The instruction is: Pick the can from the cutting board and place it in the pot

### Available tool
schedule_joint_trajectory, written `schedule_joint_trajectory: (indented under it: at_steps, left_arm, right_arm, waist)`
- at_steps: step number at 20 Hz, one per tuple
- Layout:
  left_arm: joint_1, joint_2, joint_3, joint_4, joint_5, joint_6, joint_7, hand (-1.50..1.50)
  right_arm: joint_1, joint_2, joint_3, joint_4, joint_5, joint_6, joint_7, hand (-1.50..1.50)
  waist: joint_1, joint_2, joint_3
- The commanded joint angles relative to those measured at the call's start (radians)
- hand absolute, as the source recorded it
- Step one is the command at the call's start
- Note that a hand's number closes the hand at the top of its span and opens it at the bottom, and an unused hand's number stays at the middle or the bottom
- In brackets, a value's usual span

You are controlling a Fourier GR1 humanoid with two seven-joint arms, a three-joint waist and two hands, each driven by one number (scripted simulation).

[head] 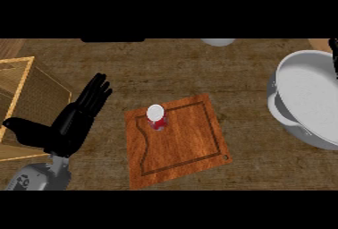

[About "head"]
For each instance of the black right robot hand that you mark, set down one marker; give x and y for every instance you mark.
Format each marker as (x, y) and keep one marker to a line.
(334, 50)

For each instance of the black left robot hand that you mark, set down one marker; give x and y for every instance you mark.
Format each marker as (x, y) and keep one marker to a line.
(70, 125)

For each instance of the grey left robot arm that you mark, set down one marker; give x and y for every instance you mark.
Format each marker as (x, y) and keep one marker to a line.
(40, 177)

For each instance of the large grey pot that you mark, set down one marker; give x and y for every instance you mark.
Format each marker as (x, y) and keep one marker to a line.
(307, 98)

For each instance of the red can with white lid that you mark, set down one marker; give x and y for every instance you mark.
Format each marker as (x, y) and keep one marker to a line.
(157, 117)

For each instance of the brown wooden cutting board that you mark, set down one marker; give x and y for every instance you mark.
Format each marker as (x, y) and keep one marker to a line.
(181, 140)

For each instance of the wicker basket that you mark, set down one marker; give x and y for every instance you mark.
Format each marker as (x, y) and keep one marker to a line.
(31, 104)

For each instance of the pale grey round object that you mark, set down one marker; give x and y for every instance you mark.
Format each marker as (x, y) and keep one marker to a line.
(217, 41)

